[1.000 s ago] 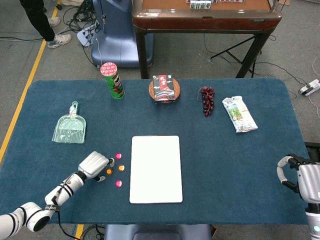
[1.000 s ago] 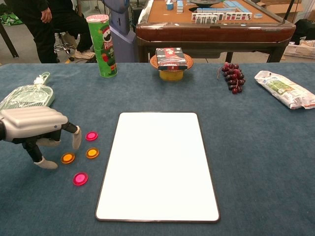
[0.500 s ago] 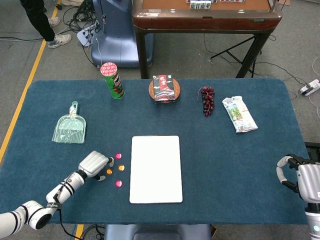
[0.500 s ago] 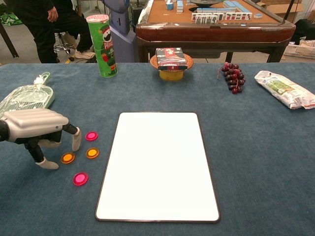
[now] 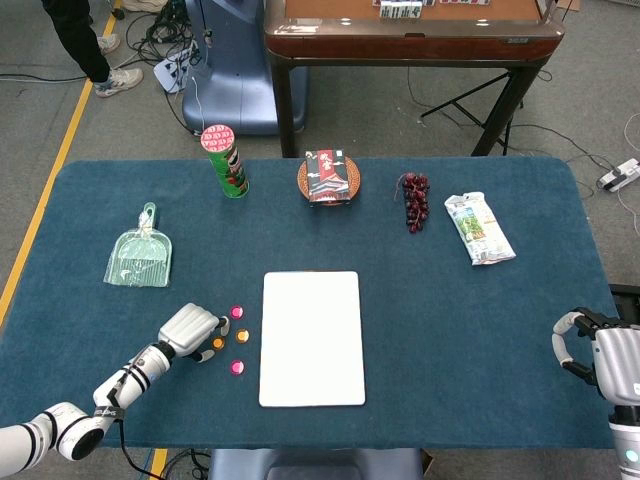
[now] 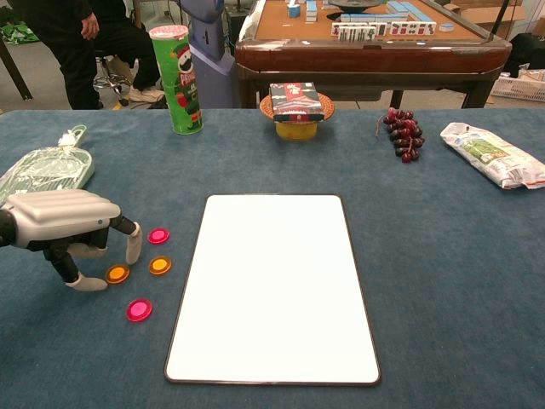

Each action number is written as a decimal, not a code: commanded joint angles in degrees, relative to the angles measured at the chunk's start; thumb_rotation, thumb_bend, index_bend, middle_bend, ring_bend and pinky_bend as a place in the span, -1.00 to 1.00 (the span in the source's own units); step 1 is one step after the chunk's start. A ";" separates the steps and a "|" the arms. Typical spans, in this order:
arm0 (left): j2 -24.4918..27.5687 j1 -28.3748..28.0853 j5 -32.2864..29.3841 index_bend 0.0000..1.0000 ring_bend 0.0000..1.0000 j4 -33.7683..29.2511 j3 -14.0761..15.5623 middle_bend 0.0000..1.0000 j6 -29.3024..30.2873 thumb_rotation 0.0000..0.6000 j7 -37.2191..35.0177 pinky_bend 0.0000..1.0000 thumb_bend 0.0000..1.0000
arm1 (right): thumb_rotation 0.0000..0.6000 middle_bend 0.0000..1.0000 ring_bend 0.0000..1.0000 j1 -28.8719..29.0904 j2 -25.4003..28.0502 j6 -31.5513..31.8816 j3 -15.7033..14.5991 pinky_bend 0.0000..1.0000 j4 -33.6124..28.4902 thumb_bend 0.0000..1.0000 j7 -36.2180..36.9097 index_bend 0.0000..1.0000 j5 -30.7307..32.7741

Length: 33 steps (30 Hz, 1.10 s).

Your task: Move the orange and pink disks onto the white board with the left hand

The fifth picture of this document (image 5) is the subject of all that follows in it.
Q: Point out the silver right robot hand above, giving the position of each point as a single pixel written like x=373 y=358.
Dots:
x=617 y=360

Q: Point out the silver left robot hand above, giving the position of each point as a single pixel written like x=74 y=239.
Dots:
x=187 y=327

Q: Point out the orange round chip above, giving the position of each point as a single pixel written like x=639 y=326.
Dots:
x=242 y=336
x=218 y=343

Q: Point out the pink round chip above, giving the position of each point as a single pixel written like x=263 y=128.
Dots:
x=237 y=312
x=237 y=367

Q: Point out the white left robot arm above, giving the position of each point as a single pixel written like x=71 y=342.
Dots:
x=75 y=430

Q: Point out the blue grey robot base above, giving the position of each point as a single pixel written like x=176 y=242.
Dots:
x=240 y=85

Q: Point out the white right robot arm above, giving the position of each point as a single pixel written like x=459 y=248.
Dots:
x=627 y=440

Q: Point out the white rectangular board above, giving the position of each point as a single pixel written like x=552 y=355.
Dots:
x=312 y=340

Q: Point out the green dustpan in plastic bag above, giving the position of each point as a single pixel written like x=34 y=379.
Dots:
x=140 y=255

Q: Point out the green Pringles can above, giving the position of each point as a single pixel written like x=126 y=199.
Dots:
x=227 y=165

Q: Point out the blue grey robot torso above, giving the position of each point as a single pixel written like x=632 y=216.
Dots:
x=315 y=465

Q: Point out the white green snack bag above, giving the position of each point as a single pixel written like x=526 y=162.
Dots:
x=477 y=230

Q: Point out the dark printed carton box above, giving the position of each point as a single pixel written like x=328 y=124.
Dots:
x=327 y=177

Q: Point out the brown woven basket plate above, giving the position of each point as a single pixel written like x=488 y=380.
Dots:
x=356 y=180

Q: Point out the dark red grape bunch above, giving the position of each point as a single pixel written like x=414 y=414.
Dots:
x=416 y=200

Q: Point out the white power strip with plugs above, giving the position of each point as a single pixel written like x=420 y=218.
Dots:
x=172 y=70

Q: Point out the standing person in black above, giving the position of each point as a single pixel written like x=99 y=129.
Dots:
x=82 y=45

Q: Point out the brown mahjong table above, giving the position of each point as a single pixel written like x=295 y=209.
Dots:
x=410 y=45

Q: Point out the face-up mahjong tile row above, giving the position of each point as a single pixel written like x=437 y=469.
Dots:
x=400 y=10

